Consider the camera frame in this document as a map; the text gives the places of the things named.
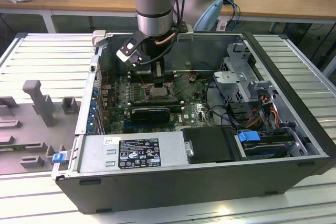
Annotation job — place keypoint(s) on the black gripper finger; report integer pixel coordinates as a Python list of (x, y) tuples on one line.
[(159, 74)]

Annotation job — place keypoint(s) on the black RAM slot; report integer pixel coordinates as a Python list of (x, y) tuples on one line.
[(176, 105), (170, 78), (170, 73), (162, 101)]

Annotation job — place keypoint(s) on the CPU socket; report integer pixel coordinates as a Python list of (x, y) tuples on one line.
[(147, 97)]

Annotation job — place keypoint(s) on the green motherboard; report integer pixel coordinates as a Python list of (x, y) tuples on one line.
[(183, 108)]

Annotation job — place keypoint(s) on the black graphics card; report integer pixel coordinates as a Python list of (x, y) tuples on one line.
[(149, 115)]

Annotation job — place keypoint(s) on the blue expansion card clip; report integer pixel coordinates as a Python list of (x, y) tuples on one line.
[(90, 125), (93, 110), (95, 93)]

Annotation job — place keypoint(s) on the pale blue teach pendant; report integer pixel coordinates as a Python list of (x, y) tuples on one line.
[(211, 15)]

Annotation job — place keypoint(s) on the grey metal drive cage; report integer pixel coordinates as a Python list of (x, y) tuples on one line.
[(231, 85)]

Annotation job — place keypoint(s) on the small white adapter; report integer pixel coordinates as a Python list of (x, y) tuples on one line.
[(221, 26)]

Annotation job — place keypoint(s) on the grey power supply unit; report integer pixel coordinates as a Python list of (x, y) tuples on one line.
[(99, 155)]

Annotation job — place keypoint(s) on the hard disk in blue carrier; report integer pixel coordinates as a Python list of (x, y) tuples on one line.
[(248, 137)]

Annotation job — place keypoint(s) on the black open PC case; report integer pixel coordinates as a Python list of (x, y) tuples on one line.
[(157, 190)]

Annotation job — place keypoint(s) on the blue case latch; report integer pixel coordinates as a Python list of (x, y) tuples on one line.
[(58, 158)]

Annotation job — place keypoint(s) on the grey parts rack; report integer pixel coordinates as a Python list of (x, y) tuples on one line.
[(26, 129)]

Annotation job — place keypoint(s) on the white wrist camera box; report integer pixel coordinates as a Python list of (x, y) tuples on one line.
[(126, 51)]

